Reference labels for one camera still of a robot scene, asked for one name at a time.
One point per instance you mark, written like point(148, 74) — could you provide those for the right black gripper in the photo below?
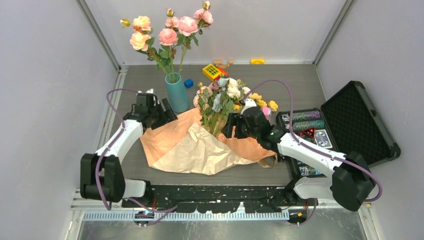
point(234, 119)

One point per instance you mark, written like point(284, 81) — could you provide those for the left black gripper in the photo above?
point(167, 114)

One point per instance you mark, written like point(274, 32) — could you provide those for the teal ceramic vase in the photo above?
point(177, 94)

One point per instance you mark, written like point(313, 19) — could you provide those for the paper flower bouquet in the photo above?
point(217, 100)

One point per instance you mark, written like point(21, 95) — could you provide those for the peach wrapping paper sheet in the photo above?
point(184, 146)

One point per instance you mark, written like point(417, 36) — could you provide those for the yellow rose stems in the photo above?
point(259, 101)

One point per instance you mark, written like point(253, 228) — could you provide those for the tan satin ribbon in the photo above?
point(269, 162)

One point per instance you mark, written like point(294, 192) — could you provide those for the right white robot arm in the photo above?
point(347, 178)

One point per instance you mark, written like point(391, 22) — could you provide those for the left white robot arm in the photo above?
point(101, 174)

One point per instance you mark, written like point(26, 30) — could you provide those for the small blue cube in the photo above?
point(188, 83)

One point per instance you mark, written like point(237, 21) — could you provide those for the pink plastic box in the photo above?
point(267, 113)

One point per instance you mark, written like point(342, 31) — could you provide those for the colourful toy block house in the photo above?
point(214, 73)

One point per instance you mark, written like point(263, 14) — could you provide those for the wooden toy piece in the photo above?
point(223, 65)

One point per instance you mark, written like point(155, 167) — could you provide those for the yellow toy block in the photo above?
point(257, 61)

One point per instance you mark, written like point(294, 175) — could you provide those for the pink peach rose stems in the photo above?
point(169, 48)

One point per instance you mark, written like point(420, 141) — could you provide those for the red triangle card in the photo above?
point(310, 132)

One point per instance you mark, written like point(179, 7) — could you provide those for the black poker chip case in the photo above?
point(347, 122)

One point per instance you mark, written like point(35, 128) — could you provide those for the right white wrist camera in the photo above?
point(248, 103)

